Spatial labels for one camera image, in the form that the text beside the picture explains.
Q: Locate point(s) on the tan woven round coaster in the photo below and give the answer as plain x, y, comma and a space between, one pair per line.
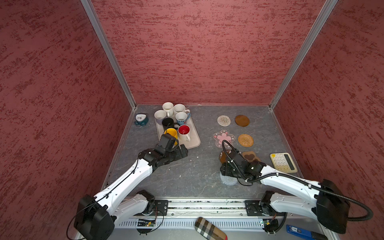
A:
246, 140

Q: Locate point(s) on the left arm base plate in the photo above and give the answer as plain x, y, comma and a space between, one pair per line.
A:
160, 207

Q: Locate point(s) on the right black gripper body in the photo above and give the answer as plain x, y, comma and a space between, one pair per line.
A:
228, 170

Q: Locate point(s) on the yellow mug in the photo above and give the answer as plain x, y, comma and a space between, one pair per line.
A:
173, 132

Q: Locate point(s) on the white mug back left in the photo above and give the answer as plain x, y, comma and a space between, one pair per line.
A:
160, 115

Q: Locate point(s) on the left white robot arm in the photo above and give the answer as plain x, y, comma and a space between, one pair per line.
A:
98, 215

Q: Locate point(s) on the pink flower coaster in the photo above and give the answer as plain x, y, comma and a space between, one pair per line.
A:
223, 135

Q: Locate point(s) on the brown wooden round coaster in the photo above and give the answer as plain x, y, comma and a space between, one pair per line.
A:
224, 156

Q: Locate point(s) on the cream calculator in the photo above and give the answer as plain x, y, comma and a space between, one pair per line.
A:
283, 162

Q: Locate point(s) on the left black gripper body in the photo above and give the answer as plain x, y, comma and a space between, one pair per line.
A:
174, 154

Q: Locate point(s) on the plaid case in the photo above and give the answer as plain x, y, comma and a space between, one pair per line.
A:
208, 230

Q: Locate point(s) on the dark brown round coaster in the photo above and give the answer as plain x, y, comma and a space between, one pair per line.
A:
242, 120

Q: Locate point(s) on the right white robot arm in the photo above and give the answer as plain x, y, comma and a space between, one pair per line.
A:
319, 201

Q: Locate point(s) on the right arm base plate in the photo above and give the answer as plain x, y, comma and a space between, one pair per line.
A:
253, 209

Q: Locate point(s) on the white mug red inside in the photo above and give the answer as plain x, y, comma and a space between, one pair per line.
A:
184, 133

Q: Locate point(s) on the blue tool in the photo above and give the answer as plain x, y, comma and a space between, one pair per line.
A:
305, 234

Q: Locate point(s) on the light blue floral mug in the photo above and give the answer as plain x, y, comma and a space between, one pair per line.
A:
182, 118

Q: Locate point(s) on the beige serving tray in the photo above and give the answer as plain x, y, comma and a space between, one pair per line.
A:
192, 139

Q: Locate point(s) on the white mug back middle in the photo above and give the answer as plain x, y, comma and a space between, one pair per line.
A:
168, 107

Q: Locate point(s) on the black mug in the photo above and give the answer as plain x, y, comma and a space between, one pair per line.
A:
168, 123

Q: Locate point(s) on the grey woven round coaster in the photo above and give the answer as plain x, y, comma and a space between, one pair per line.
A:
230, 181

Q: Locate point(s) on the brown paw coaster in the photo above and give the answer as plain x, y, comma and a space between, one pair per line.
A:
250, 156

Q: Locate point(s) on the white woven round coaster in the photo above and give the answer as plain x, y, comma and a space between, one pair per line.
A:
224, 121

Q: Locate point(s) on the white mug back right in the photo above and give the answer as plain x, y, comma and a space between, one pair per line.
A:
180, 108

